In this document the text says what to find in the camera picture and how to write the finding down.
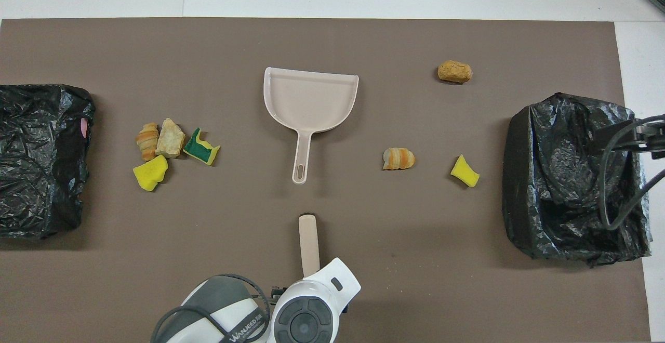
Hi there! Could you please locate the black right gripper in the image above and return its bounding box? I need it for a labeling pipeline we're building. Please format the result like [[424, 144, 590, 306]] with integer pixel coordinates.
[[593, 121, 665, 160]]

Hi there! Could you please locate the beige brush with black bristles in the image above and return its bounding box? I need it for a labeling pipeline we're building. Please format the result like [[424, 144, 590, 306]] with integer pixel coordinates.
[[298, 212, 321, 278]]

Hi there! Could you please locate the green and yellow sponge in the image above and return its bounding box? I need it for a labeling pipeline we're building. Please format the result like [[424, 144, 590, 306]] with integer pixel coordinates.
[[183, 127, 221, 166]]

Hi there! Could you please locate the yellow sponge piece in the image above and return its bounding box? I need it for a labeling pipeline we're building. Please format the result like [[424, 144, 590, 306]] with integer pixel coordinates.
[[450, 154, 481, 188], [132, 154, 169, 192]]

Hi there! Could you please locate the beige bread chunk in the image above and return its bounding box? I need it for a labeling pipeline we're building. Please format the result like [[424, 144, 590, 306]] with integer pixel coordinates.
[[155, 118, 186, 159]]

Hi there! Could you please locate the beige plastic dustpan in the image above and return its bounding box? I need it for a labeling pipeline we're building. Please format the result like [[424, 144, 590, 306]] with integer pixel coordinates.
[[263, 67, 360, 184]]

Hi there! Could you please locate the striped orange croissant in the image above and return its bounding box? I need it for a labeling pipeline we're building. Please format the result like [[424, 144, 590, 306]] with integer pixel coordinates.
[[382, 147, 416, 171], [136, 122, 160, 162]]

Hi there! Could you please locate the open black bag-lined bin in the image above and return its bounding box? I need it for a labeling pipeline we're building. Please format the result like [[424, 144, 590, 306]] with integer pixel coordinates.
[[502, 92, 653, 267]]

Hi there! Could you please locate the black bag-covered bin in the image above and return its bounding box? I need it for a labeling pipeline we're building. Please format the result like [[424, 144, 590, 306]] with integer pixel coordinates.
[[0, 84, 96, 240]]

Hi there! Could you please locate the brown bread roll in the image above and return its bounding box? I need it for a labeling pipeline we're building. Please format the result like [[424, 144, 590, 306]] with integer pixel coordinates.
[[437, 60, 473, 85]]

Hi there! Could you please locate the brown table mat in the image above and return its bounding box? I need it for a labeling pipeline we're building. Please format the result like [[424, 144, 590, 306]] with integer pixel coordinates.
[[0, 18, 651, 343]]

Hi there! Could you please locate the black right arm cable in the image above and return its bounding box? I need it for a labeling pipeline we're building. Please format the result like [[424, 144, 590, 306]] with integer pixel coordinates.
[[597, 114, 665, 231]]

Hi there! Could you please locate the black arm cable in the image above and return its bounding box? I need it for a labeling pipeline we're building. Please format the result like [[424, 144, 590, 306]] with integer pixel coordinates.
[[151, 274, 272, 343], [597, 114, 665, 231]]

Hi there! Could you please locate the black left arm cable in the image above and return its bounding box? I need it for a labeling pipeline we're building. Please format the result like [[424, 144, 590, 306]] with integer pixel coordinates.
[[151, 274, 272, 343]]

